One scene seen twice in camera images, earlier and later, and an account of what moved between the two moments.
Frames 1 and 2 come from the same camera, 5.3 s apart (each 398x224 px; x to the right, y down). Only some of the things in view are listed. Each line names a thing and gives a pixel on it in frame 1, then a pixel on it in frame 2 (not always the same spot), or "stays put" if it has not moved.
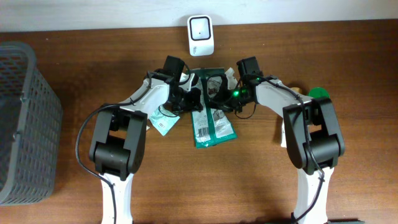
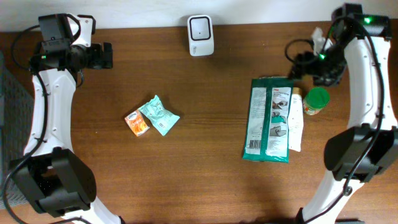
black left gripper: (195, 104) → (97, 62)
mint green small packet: (163, 119) stays put
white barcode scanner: (200, 28) stays put
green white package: (211, 126) → (267, 130)
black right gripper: (217, 101) → (329, 78)
